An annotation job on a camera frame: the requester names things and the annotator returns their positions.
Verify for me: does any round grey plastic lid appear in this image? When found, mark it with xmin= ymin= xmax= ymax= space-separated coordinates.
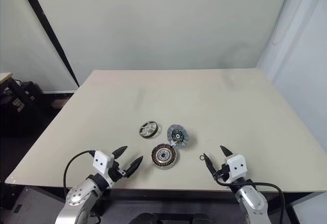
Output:
xmin=166 ymin=123 xmax=190 ymax=148

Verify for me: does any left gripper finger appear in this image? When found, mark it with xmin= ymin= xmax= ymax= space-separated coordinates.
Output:
xmin=125 ymin=156 xmax=144 ymax=178
xmin=112 ymin=146 xmax=128 ymax=159

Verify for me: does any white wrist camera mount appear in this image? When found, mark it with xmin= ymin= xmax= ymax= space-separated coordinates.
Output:
xmin=224 ymin=154 xmax=248 ymax=184
xmin=92 ymin=150 xmax=115 ymax=188

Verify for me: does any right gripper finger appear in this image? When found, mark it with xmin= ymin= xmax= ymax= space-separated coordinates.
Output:
xmin=203 ymin=153 xmax=218 ymax=176
xmin=220 ymin=145 xmax=233 ymax=159

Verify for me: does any dark rounded shape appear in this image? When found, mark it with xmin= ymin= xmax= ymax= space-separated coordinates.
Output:
xmin=132 ymin=212 xmax=161 ymax=224

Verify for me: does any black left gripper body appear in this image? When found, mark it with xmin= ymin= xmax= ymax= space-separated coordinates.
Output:
xmin=108 ymin=160 xmax=129 ymax=183

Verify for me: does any black table frame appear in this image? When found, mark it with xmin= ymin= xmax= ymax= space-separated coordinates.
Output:
xmin=5 ymin=183 xmax=327 ymax=224

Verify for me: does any wooden side table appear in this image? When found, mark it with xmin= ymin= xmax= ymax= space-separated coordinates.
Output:
xmin=0 ymin=72 xmax=14 ymax=84

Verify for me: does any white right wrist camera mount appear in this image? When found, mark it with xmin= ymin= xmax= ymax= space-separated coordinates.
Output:
xmin=224 ymin=154 xmax=248 ymax=184

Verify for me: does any black diagonal wall strip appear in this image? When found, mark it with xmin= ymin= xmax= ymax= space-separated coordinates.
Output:
xmin=20 ymin=0 xmax=80 ymax=88

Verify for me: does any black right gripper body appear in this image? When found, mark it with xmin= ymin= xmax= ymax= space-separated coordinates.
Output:
xmin=214 ymin=163 xmax=230 ymax=183

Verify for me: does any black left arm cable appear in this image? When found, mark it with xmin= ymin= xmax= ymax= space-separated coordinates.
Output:
xmin=63 ymin=150 xmax=95 ymax=193

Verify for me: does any silver spoked wheel ring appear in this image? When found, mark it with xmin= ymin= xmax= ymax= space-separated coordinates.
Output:
xmin=138 ymin=120 xmax=160 ymax=139

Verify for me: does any black equipment case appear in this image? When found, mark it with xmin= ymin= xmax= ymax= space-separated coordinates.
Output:
xmin=0 ymin=80 xmax=53 ymax=137

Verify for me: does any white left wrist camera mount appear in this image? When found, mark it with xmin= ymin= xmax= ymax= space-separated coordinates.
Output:
xmin=92 ymin=150 xmax=115 ymax=188

